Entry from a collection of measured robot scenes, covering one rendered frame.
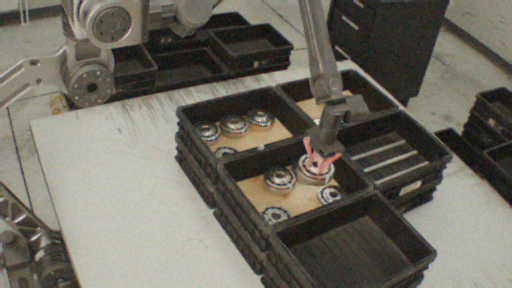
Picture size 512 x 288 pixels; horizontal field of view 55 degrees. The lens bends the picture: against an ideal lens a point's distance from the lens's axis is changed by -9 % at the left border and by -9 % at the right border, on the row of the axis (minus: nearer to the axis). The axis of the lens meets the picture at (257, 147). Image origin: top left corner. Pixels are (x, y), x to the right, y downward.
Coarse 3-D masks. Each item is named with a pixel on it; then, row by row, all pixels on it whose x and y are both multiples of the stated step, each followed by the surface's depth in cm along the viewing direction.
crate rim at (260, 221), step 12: (276, 144) 173; (288, 144) 174; (240, 156) 166; (228, 180) 157; (240, 192) 154; (360, 192) 160; (252, 204) 151; (324, 204) 154; (252, 216) 150; (300, 216) 150; (264, 228) 145
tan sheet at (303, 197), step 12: (288, 168) 180; (252, 180) 173; (252, 192) 169; (264, 192) 170; (300, 192) 172; (312, 192) 172; (264, 204) 165; (276, 204) 166; (288, 204) 167; (300, 204) 167; (312, 204) 168
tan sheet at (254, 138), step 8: (280, 128) 196; (224, 136) 188; (248, 136) 190; (256, 136) 191; (264, 136) 191; (272, 136) 192; (280, 136) 193; (288, 136) 193; (216, 144) 184; (224, 144) 185; (232, 144) 186; (240, 144) 186; (248, 144) 187; (256, 144) 187
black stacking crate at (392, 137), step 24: (384, 120) 196; (408, 120) 197; (360, 144) 196; (384, 144) 198; (408, 144) 200; (432, 144) 189; (384, 168) 187; (408, 168) 189; (384, 192) 170; (408, 192) 179
